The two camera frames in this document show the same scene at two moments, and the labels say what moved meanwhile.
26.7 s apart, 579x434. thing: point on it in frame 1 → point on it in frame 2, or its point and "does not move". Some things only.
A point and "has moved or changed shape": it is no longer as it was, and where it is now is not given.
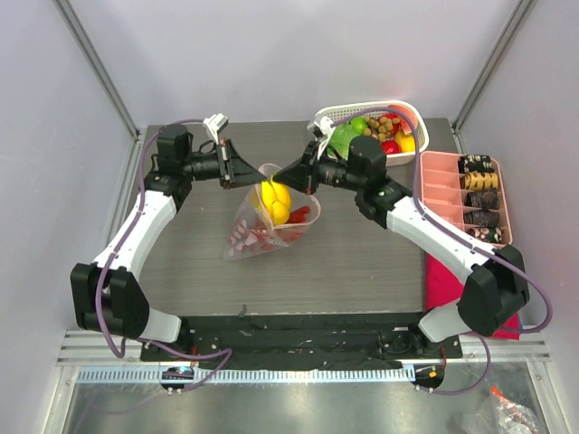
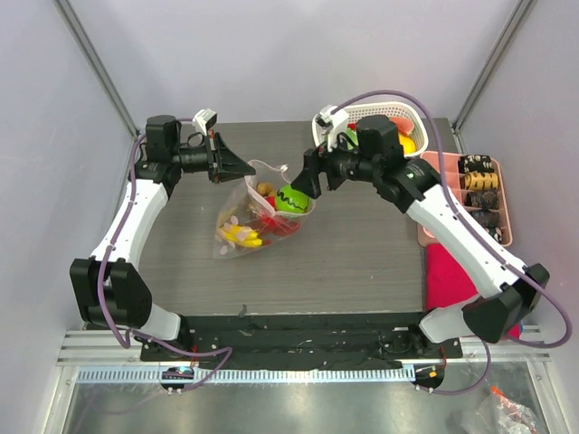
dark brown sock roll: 485,199 does not move
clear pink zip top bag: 274,215 has moved or changed shape
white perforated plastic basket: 399,127 does not move
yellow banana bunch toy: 277,200 → 239,233
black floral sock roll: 475,163 does not move
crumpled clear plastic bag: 498,414 does not move
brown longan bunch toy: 381,127 has moved or changed shape
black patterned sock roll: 482,218 does not move
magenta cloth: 443,287 does not move
